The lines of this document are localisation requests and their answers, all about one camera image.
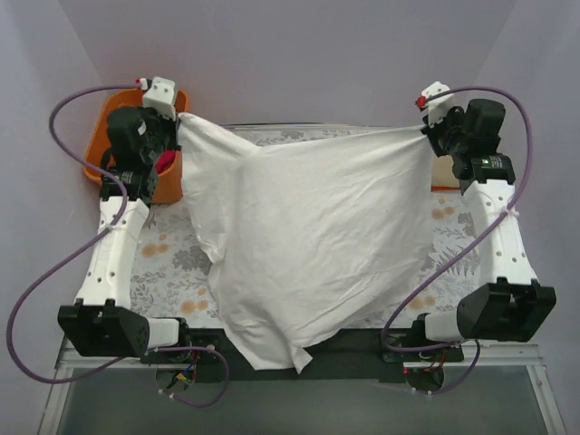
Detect white t shirt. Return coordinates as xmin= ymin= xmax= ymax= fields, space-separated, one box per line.
xmin=178 ymin=113 xmax=433 ymax=371

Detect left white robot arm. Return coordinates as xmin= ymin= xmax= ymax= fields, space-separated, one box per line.
xmin=57 ymin=106 xmax=193 ymax=363

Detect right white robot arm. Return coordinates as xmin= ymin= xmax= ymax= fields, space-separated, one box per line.
xmin=404 ymin=95 xmax=556 ymax=361

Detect crumpled magenta shirt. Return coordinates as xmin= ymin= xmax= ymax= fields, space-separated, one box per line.
xmin=155 ymin=150 xmax=179 ymax=175

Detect folded beige shirt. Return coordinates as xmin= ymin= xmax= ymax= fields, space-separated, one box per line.
xmin=431 ymin=156 xmax=459 ymax=189

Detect orange plastic basket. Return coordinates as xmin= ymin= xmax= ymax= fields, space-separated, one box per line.
xmin=84 ymin=89 xmax=182 ymax=204

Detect folded orange shirt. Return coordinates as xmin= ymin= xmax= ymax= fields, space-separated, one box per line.
xmin=430 ymin=186 xmax=459 ymax=192

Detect floral patterned table mat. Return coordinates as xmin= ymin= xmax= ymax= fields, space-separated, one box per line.
xmin=92 ymin=128 xmax=508 ymax=331

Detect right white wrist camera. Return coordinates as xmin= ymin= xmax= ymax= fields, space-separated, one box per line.
xmin=415 ymin=82 xmax=456 ymax=128

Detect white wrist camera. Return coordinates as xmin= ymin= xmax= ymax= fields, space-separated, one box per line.
xmin=136 ymin=76 xmax=177 ymax=121
xmin=415 ymin=82 xmax=456 ymax=128

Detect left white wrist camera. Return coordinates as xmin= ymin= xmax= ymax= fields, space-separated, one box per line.
xmin=136 ymin=76 xmax=177 ymax=121

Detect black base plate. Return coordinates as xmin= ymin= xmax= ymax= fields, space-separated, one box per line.
xmin=140 ymin=328 xmax=463 ymax=383

